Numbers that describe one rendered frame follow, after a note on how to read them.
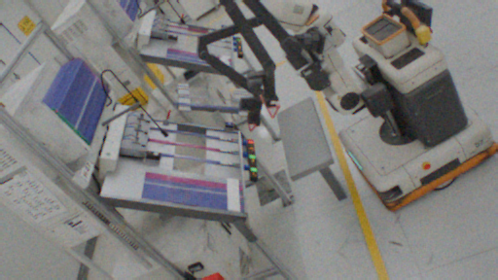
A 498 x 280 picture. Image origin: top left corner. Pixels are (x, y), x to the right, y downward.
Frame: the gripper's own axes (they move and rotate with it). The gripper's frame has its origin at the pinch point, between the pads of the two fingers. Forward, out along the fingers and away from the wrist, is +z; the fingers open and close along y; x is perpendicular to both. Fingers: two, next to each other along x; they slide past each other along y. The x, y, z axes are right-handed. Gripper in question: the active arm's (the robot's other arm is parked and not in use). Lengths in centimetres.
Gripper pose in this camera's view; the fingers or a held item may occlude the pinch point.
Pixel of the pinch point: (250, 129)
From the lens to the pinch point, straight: 261.5
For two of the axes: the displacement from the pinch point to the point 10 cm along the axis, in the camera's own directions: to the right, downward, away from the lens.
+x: 9.9, 1.2, 0.4
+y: -0.4, 6.1, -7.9
